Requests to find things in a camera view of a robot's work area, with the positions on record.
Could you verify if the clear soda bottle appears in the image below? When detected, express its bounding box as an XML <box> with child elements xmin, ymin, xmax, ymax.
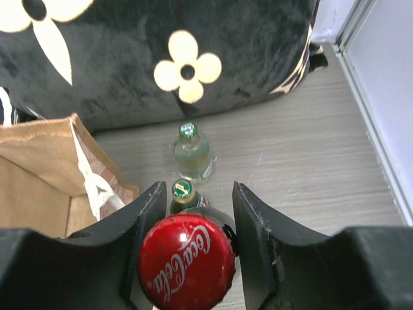
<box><xmin>173</xmin><ymin>121</ymin><xmax>213</xmax><ymax>184</ymax></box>

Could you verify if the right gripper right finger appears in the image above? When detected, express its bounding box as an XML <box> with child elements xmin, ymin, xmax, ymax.
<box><xmin>232</xmin><ymin>182</ymin><xmax>412</xmax><ymax>309</ymax></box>

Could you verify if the coca-cola glass bottle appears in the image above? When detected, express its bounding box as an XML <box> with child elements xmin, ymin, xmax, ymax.
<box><xmin>137</xmin><ymin>207</ymin><xmax>239</xmax><ymax>309</ymax></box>

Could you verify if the black white striped cloth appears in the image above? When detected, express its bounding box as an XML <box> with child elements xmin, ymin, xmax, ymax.
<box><xmin>0</xmin><ymin>87</ymin><xmax>19</xmax><ymax>126</ymax></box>

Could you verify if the brown jute canvas bag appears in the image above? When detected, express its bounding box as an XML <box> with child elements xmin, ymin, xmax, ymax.
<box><xmin>1</xmin><ymin>114</ymin><xmax>140</xmax><ymax>237</ymax></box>

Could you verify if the black floral plush pillow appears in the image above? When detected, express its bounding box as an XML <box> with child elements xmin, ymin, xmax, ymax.
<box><xmin>1</xmin><ymin>1</ymin><xmax>328</xmax><ymax>132</ymax></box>

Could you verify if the green glass bottle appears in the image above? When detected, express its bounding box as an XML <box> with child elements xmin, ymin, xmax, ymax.
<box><xmin>169</xmin><ymin>179</ymin><xmax>210</xmax><ymax>215</ymax></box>

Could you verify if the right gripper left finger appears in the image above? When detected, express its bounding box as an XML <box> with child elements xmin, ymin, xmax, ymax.
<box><xmin>1</xmin><ymin>181</ymin><xmax>167</xmax><ymax>309</ymax></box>

